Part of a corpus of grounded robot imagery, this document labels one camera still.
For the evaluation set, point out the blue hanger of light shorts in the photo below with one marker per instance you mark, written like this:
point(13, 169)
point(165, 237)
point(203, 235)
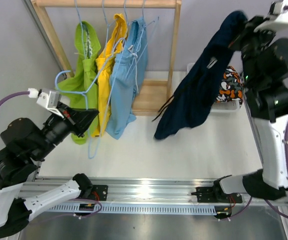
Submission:
point(125, 13)

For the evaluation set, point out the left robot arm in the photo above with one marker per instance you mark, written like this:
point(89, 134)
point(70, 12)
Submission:
point(26, 144)

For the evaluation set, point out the light blue shorts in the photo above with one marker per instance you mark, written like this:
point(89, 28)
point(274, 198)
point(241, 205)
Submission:
point(126, 80)

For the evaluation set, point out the slotted cable duct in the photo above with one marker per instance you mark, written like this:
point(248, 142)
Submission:
point(159, 209)

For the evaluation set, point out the yellow shorts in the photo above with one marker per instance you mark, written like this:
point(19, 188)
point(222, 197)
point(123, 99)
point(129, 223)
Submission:
point(105, 63)

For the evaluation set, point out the blue hanger of camouflage shorts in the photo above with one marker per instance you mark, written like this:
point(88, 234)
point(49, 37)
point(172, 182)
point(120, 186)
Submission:
point(144, 34)

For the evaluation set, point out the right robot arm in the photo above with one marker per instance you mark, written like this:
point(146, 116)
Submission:
point(265, 66)

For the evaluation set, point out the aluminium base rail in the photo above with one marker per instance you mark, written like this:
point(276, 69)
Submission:
point(130, 190)

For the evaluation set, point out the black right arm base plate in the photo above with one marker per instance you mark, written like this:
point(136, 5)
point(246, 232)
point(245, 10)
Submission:
point(212, 194)

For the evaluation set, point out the navy blue shorts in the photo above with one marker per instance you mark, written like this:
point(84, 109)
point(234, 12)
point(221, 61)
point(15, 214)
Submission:
point(192, 100)

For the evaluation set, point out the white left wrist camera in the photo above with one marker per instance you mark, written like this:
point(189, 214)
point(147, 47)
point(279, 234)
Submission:
point(47, 98)

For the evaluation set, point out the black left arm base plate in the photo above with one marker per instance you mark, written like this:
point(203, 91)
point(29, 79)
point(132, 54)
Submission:
point(97, 193)

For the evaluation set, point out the blue hanger of yellow shorts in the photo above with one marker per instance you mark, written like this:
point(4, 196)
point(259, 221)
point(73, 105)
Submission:
point(107, 27)

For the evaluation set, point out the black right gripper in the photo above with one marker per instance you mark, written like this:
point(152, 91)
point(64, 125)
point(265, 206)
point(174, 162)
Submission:
point(247, 31)

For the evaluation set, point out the lime green shorts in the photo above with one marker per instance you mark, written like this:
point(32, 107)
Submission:
point(82, 89)

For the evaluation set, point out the blue hanger of navy shorts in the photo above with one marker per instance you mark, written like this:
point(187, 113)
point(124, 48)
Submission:
point(89, 87)

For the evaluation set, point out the blue hanger of green shorts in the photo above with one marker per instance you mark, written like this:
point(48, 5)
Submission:
point(81, 29)

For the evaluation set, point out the orange camouflage patterned shorts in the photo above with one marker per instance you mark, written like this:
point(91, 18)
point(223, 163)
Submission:
point(230, 87)

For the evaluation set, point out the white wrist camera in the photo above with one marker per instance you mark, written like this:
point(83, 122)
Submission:
point(47, 98)
point(277, 18)

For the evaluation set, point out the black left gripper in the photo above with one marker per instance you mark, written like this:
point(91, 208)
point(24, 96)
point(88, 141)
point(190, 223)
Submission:
point(79, 119)

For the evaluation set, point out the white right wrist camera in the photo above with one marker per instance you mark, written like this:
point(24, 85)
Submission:
point(277, 18)

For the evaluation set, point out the white plastic basket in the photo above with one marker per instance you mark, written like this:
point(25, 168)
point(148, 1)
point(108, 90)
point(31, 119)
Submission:
point(225, 107)

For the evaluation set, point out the wooden clothes rack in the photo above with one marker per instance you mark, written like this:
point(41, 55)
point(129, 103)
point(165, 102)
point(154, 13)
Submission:
point(155, 91)

